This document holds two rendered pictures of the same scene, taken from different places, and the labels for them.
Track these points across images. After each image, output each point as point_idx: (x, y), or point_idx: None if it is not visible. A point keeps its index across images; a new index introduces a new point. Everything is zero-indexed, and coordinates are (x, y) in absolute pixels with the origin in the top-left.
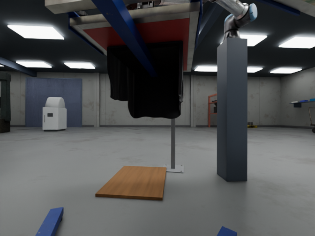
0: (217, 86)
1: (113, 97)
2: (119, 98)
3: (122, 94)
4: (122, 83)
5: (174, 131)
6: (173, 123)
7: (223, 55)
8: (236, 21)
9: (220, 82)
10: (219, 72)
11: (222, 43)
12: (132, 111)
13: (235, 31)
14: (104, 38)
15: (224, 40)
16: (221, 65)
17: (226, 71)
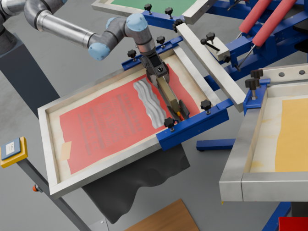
0: (34, 109)
1: (184, 168)
2: (158, 182)
3: (149, 180)
4: (144, 170)
5: (69, 206)
6: (63, 200)
7: (28, 67)
8: (7, 17)
9: (39, 100)
10: (26, 91)
11: (12, 52)
12: (121, 208)
13: (6, 29)
14: (190, 114)
15: (8, 46)
16: (28, 80)
17: (49, 82)
